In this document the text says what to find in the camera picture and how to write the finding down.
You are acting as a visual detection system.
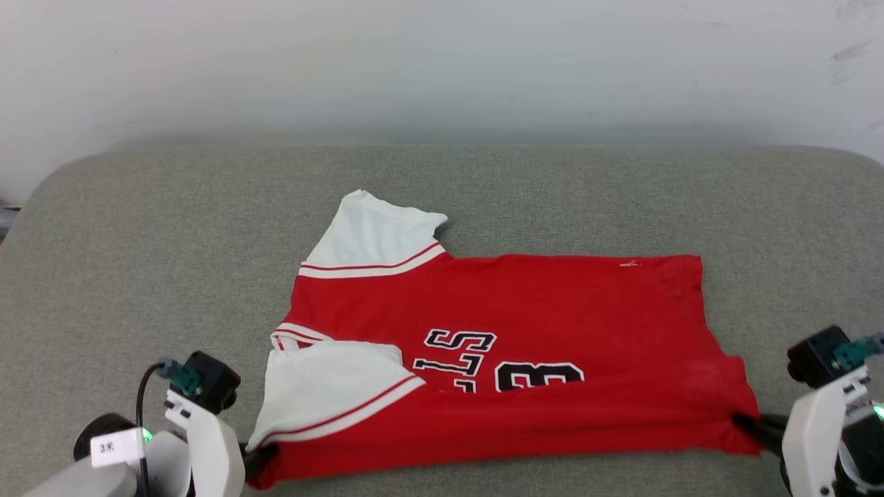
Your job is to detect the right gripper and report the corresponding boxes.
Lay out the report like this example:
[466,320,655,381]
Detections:
[731,402,884,497]

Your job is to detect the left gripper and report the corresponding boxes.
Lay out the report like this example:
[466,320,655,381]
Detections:
[73,412,281,483]

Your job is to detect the red and white jersey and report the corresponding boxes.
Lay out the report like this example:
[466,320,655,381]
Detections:
[245,189,763,491]

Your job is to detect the teal left camera connector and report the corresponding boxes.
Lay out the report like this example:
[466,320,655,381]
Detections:
[156,358,202,397]

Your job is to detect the teal camera connector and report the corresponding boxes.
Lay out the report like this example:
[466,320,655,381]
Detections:
[156,358,202,397]
[832,333,884,371]

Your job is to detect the teal right camera connector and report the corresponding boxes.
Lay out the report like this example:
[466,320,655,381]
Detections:
[832,333,884,371]

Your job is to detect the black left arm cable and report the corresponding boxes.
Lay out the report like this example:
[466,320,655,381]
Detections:
[135,362,166,497]

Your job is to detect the white cable label tag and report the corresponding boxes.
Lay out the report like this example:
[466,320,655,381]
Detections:
[90,427,147,469]

